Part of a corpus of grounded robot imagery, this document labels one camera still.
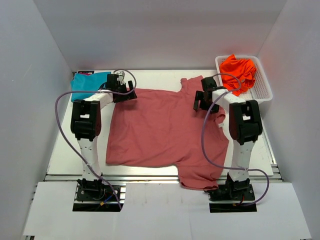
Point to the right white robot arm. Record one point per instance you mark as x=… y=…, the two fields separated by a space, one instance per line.
x=245 y=125

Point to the dusty red t-shirt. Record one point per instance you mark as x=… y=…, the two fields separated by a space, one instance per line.
x=160 y=128

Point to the white plastic basket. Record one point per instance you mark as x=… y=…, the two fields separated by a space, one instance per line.
x=261 y=91

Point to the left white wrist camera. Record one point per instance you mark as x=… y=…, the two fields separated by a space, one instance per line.
x=120 y=76

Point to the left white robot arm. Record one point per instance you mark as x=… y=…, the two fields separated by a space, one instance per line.
x=86 y=121

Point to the aluminium table rail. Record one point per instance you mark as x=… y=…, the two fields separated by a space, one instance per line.
x=71 y=171

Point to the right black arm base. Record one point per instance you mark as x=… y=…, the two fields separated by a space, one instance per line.
x=231 y=198

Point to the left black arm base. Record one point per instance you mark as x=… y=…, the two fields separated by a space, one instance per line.
x=96 y=196

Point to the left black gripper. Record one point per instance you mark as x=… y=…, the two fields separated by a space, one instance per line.
x=129 y=96

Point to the orange t-shirt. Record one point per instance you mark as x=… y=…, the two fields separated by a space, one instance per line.
x=239 y=74

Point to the folded teal t-shirt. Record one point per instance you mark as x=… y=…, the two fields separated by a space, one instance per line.
x=87 y=83

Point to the folded magenta t-shirt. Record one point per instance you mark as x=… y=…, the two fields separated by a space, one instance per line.
x=86 y=72

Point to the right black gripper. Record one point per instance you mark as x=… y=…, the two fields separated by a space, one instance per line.
x=200 y=95

